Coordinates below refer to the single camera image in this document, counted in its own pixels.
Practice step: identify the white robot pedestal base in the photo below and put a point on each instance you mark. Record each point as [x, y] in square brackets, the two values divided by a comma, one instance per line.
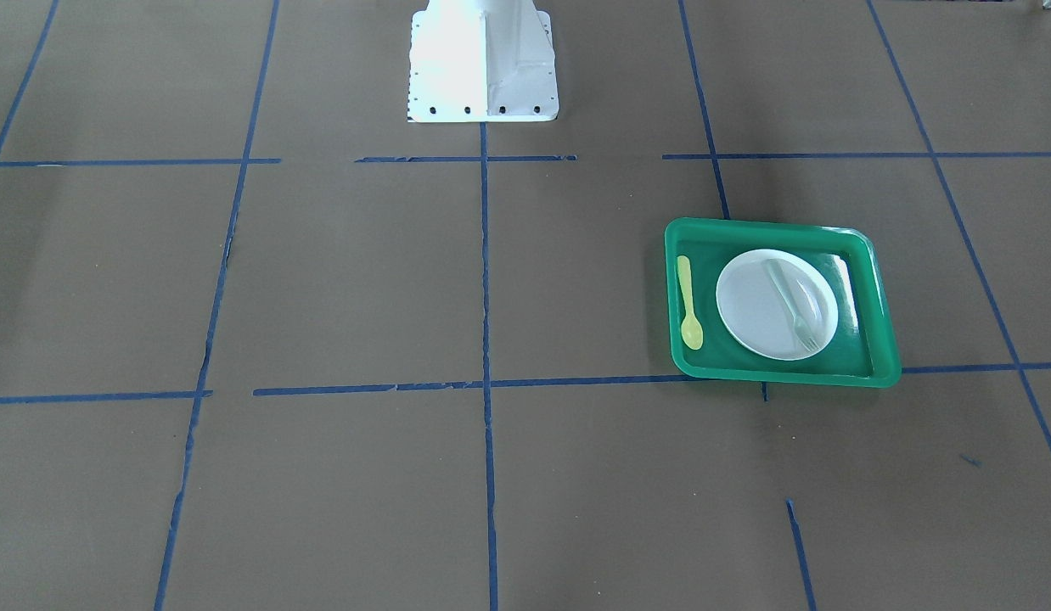
[474, 61]

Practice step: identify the green plastic tray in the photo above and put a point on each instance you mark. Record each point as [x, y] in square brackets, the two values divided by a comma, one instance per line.
[864, 352]

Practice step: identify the white round plate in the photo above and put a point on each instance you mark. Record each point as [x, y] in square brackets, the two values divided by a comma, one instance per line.
[755, 315]

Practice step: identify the pale green plastic fork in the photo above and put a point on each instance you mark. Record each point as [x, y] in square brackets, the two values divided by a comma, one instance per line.
[801, 328]

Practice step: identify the yellow plastic spoon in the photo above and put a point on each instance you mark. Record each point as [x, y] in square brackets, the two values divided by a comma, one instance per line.
[692, 331]

